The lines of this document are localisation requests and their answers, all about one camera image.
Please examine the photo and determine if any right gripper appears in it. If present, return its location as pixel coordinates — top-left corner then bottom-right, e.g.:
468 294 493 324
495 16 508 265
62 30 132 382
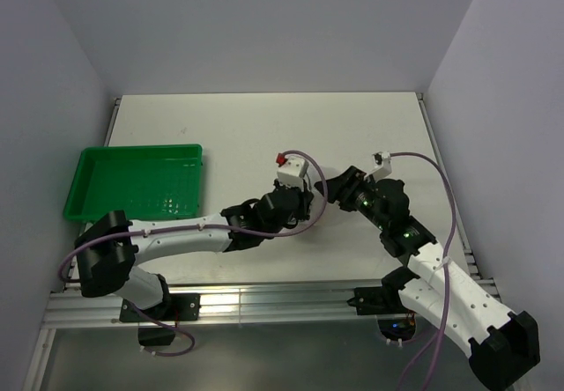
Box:
314 165 388 231

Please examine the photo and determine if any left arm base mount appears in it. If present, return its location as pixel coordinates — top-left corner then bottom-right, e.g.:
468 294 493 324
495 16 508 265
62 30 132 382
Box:
119 293 201 350

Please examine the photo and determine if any aluminium frame rail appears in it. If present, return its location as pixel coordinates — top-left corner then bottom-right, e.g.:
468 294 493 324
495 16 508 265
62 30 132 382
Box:
41 280 380 329

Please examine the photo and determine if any purple cable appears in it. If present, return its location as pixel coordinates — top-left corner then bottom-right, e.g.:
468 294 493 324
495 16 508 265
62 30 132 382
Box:
57 149 328 359
390 151 457 391

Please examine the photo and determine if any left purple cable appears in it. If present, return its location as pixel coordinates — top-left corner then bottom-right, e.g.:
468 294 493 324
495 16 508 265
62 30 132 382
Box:
57 149 328 359

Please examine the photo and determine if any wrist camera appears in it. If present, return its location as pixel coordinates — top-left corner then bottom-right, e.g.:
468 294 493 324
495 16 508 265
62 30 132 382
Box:
276 153 309 191
365 151 392 182

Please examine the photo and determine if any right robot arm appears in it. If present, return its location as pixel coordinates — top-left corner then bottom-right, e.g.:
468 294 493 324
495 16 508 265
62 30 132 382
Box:
315 166 540 390

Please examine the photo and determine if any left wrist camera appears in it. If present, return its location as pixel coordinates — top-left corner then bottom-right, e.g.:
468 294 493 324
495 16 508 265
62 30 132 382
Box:
276 153 309 191

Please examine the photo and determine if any green plastic tray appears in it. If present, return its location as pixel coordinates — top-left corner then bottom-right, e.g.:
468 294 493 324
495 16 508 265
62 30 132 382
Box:
63 144 203 223

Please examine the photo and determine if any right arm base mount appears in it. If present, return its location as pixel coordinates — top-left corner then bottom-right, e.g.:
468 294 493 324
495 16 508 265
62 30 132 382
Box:
346 286 417 344

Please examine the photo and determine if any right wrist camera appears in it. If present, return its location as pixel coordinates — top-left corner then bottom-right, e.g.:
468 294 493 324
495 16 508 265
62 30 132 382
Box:
365 151 392 182

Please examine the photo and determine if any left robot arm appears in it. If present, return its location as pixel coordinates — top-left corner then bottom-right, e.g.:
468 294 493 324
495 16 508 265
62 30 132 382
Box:
75 182 314 320

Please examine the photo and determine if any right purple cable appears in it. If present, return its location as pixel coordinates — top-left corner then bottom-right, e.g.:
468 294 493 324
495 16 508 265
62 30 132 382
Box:
390 151 457 391

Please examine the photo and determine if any white mesh laundry bag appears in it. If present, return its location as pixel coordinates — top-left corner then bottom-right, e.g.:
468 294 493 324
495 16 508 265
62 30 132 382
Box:
306 166 343 235

